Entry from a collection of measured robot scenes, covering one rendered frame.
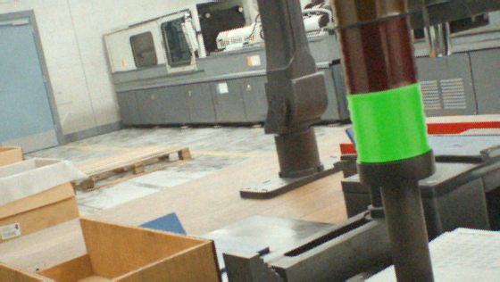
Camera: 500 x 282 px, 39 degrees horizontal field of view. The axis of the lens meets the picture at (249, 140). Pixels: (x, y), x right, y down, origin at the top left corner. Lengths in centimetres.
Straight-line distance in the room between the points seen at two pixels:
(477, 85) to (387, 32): 598
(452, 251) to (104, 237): 37
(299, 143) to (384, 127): 68
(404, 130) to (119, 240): 42
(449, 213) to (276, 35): 50
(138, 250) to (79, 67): 1143
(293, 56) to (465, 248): 54
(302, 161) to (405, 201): 67
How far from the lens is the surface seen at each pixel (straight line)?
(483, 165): 62
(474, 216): 61
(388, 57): 35
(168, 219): 80
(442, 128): 100
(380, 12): 35
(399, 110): 36
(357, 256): 51
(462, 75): 640
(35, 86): 1181
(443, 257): 52
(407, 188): 37
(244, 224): 80
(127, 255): 72
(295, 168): 104
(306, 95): 101
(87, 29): 1223
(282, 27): 100
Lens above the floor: 112
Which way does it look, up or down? 8 degrees down
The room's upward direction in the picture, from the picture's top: 11 degrees counter-clockwise
